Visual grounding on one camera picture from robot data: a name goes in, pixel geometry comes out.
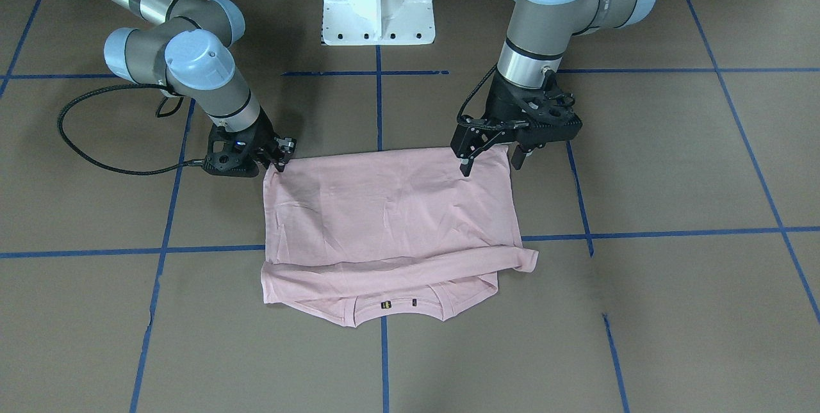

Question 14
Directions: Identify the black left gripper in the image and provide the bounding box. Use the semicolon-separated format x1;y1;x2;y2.
450;70;583;177

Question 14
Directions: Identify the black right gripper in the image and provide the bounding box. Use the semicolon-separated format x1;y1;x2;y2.
216;111;297;173

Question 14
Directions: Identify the pink Snoopy t-shirt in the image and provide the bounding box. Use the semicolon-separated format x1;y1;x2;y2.
260;145;538;328

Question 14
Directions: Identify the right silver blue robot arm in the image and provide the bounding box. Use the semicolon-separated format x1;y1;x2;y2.
104;0;296;177

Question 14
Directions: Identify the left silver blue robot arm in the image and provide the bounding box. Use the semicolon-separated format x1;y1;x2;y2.
451;0;656;176

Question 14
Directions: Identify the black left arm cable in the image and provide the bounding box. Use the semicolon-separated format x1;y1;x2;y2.
456;64;502;126

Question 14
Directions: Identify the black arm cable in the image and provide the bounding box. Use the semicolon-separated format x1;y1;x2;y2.
456;64;502;126
57;83;209;177

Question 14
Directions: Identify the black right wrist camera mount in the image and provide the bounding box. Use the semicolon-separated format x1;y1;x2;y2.
202;125;259;179

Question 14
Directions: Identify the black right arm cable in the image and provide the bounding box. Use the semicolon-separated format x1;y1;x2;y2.
57;83;209;177

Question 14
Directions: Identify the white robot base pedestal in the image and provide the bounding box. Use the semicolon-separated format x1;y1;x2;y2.
320;0;436;46

